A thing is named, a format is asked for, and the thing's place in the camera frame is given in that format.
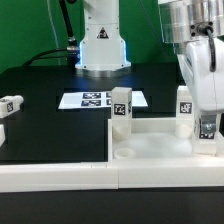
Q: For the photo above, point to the paper sheet with markers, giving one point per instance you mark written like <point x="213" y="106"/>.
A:
<point x="78" y="100"/>

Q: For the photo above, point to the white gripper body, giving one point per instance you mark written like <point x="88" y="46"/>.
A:
<point x="205" y="87"/>

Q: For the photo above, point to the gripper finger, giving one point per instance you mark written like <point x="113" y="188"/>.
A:
<point x="208" y="124"/>

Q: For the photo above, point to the white square tabletop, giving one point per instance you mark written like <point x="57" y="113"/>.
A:
<point x="151" y="139"/>

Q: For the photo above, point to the white front fence bar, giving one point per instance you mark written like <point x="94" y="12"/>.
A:
<point x="116" y="174"/>

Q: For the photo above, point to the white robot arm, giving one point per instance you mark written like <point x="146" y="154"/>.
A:
<point x="192" y="26"/>

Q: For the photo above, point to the white left fence piece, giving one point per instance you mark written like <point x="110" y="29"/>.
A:
<point x="2" y="134"/>

